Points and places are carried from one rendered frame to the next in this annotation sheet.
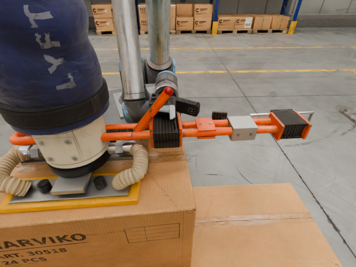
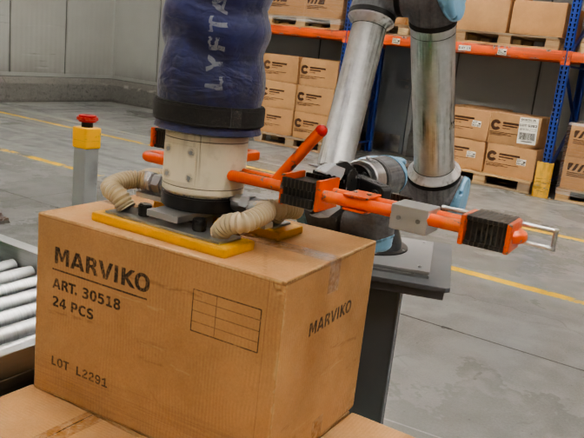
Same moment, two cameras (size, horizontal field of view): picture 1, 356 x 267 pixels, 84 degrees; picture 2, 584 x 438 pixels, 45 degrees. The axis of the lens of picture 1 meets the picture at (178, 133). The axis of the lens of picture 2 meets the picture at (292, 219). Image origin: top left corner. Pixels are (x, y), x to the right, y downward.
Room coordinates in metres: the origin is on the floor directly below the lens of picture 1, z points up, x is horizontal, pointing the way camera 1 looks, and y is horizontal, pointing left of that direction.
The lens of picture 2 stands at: (-0.67, -0.68, 1.33)
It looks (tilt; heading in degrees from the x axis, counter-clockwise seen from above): 14 degrees down; 34
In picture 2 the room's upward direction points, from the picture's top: 6 degrees clockwise
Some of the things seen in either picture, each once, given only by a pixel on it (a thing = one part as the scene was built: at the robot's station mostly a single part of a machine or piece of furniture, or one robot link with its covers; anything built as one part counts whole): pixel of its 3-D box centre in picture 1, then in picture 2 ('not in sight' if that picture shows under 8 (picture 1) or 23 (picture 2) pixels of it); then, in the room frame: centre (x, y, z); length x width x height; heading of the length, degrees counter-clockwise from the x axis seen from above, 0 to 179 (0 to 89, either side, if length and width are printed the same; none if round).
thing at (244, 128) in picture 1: (240, 127); (414, 216); (0.46, -0.18, 1.07); 0.07 x 0.07 x 0.04; 5
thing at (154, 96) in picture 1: (163, 105); (341, 182); (0.58, 0.05, 1.07); 0.12 x 0.09 x 0.08; 3
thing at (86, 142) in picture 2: not in sight; (81, 268); (0.90, 1.23, 0.50); 0.07 x 0.07 x 1.00; 3
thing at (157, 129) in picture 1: (166, 130); (308, 189); (0.44, 0.03, 1.07); 0.10 x 0.08 x 0.06; 5
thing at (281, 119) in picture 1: (287, 125); (489, 230); (0.47, -0.32, 1.07); 0.08 x 0.07 x 0.05; 95
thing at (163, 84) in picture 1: (166, 93); (363, 178); (0.67, 0.04, 1.07); 0.09 x 0.05 x 0.10; 93
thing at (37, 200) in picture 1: (73, 187); (170, 222); (0.33, 0.28, 0.97); 0.34 x 0.10 x 0.05; 95
